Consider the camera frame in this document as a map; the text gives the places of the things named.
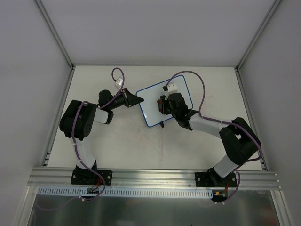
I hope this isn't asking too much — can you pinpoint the red black whiteboard eraser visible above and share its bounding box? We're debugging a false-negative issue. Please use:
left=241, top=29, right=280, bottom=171
left=157, top=99, right=163, bottom=113

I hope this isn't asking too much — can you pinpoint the blue framed whiteboard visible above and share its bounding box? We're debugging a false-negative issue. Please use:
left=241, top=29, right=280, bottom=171
left=136, top=75, right=193, bottom=128

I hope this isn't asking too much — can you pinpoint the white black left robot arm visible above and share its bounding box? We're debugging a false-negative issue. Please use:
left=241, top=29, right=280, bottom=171
left=59, top=88, right=144, bottom=184

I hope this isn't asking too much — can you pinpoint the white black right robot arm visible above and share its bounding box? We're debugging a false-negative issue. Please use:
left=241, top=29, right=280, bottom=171
left=157, top=93, right=262, bottom=186

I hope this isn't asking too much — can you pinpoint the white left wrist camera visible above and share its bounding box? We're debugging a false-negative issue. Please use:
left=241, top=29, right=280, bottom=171
left=115, top=77, right=123, bottom=89

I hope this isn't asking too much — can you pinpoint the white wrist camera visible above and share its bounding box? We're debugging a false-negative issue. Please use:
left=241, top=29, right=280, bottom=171
left=163, top=83, right=178, bottom=99
left=115, top=77, right=123, bottom=89

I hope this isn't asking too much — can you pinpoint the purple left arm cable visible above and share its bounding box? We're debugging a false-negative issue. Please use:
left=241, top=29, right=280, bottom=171
left=35, top=67, right=127, bottom=210

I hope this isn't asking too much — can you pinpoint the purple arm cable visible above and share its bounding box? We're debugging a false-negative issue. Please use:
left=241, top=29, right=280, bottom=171
left=164, top=70, right=263, bottom=205
left=35, top=67, right=127, bottom=210

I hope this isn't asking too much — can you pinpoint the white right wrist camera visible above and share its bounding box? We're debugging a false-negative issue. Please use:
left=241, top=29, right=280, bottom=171
left=163, top=83, right=178, bottom=99

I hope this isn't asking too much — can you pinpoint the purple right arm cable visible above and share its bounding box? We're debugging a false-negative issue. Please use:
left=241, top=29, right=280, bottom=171
left=164, top=70, right=263, bottom=205

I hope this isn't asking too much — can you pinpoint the aluminium right side rail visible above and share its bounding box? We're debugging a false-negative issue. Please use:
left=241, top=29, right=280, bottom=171
left=234, top=68, right=269, bottom=171

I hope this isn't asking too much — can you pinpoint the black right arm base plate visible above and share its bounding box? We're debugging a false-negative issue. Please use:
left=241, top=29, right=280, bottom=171
left=194, top=171, right=238, bottom=188

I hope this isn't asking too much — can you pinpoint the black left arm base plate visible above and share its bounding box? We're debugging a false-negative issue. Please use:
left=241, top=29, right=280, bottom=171
left=71, top=167, right=113, bottom=186

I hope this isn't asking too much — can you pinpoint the aluminium left side rail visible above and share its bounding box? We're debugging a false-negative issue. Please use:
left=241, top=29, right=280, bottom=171
left=39, top=66, right=75, bottom=167

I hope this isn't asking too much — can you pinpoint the aluminium left corner post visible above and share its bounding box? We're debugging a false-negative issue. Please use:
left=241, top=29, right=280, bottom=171
left=33, top=0, right=74, bottom=69

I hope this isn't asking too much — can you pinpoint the aluminium corner post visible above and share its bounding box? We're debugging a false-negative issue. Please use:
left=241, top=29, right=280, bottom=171
left=236, top=0, right=283, bottom=72
left=33, top=0, right=74, bottom=69

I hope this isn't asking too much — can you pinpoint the aluminium frame rail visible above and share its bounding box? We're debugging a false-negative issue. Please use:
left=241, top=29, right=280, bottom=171
left=27, top=167, right=283, bottom=190

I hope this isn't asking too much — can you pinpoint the white slotted cable duct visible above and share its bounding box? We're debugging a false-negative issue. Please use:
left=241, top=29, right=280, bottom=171
left=38, top=186, right=213, bottom=199

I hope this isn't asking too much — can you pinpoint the aluminium right corner post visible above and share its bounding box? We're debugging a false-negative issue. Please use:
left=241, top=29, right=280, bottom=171
left=236, top=0, right=283, bottom=72

